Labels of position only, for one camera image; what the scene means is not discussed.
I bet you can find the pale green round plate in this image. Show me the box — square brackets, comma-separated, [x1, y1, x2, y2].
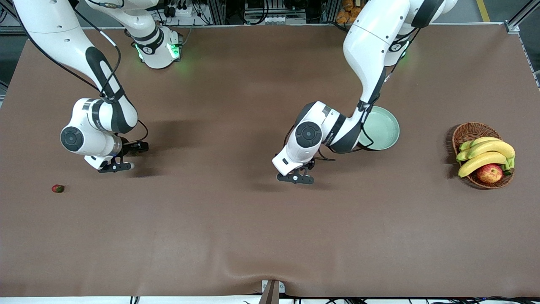
[358, 106, 400, 151]

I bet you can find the brown table cloth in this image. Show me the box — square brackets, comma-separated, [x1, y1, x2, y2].
[0, 23, 540, 298]

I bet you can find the brown metal bar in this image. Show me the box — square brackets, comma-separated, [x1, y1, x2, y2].
[258, 281, 280, 304]

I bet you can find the white power strip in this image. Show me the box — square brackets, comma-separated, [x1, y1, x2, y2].
[161, 4, 200, 18]

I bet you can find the brown wicker basket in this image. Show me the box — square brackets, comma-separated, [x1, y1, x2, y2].
[452, 122, 514, 189]

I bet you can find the black electronics rack unit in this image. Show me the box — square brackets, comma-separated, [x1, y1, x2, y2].
[244, 0, 306, 17]

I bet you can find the small yellow green banana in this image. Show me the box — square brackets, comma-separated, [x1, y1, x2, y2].
[459, 136, 502, 152]

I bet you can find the red yellow apple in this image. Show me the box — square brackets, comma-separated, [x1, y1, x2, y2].
[476, 164, 503, 184]

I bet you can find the large yellow banana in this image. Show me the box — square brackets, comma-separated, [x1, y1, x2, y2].
[456, 140, 516, 163]

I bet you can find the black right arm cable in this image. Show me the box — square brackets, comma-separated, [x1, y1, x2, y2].
[13, 0, 149, 144]

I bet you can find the grey metal clamp bracket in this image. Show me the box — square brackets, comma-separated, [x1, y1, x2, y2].
[262, 280, 286, 294]

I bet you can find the aluminium frame profile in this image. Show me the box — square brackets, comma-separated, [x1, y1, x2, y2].
[322, 0, 342, 24]
[207, 0, 227, 25]
[0, 0, 22, 38]
[505, 0, 540, 34]

